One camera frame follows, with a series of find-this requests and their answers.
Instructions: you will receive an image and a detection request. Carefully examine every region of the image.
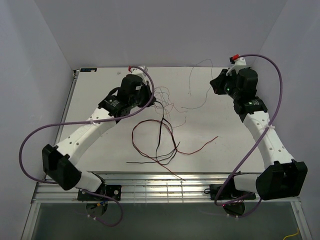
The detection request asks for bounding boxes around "aluminium rail frame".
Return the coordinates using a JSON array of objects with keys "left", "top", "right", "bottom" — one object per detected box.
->
[{"left": 21, "top": 67, "right": 313, "bottom": 240}]

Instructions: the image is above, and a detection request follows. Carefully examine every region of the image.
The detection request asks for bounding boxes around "left blue corner label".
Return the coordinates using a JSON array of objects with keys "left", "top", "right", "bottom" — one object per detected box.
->
[{"left": 80, "top": 68, "right": 97, "bottom": 73}]

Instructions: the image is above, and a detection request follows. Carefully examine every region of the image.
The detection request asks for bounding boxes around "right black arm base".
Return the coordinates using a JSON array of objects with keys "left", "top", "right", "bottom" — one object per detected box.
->
[{"left": 203, "top": 184, "right": 256, "bottom": 217}]

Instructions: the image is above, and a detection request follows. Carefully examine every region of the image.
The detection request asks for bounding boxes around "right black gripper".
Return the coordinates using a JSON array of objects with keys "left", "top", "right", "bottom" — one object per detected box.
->
[{"left": 209, "top": 69, "right": 241, "bottom": 100}]

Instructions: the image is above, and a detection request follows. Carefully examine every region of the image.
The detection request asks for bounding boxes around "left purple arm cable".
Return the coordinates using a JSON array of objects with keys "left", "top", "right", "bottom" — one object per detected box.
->
[{"left": 19, "top": 65, "right": 154, "bottom": 227}]

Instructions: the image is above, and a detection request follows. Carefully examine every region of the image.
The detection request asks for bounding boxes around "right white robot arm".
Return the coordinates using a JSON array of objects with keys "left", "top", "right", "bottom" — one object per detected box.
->
[{"left": 210, "top": 68, "right": 308, "bottom": 201}]

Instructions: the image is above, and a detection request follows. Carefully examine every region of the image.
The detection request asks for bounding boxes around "red black paired wire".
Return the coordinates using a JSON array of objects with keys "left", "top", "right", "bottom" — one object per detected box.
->
[{"left": 131, "top": 118, "right": 219, "bottom": 181}]

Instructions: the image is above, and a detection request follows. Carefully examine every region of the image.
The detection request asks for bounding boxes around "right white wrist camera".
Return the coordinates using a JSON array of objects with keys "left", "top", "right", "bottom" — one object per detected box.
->
[{"left": 226, "top": 54, "right": 247, "bottom": 76}]

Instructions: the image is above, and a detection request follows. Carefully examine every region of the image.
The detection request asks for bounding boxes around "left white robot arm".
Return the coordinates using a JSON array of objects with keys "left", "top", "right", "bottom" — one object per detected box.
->
[{"left": 42, "top": 68, "right": 155, "bottom": 200}]

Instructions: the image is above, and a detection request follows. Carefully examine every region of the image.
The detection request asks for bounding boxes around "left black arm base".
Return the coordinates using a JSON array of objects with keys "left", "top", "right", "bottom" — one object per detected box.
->
[{"left": 76, "top": 184, "right": 122, "bottom": 217}]

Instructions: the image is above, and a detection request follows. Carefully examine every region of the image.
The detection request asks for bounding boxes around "blue white twisted wire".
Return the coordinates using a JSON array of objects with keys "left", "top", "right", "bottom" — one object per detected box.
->
[{"left": 181, "top": 59, "right": 217, "bottom": 110}]

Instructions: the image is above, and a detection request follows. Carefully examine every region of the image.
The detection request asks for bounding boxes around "yellow wire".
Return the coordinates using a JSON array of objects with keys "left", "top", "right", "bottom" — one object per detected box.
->
[{"left": 283, "top": 227, "right": 300, "bottom": 240}]

